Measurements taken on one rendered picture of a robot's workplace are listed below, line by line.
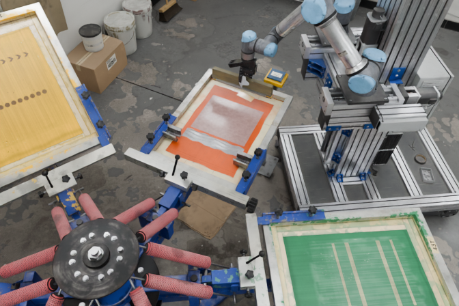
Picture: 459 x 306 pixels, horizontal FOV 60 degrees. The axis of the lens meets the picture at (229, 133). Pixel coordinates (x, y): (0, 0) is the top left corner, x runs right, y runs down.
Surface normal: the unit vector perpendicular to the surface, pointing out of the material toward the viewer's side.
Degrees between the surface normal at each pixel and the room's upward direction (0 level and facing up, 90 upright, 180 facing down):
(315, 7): 85
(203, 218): 0
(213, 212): 0
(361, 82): 95
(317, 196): 0
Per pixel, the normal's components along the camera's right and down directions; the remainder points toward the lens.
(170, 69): 0.04, -0.66
